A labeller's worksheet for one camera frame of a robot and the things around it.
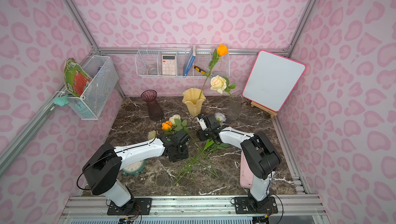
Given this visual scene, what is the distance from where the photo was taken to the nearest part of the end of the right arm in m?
0.70

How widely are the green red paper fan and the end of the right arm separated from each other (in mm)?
586

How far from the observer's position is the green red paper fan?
2.25ft
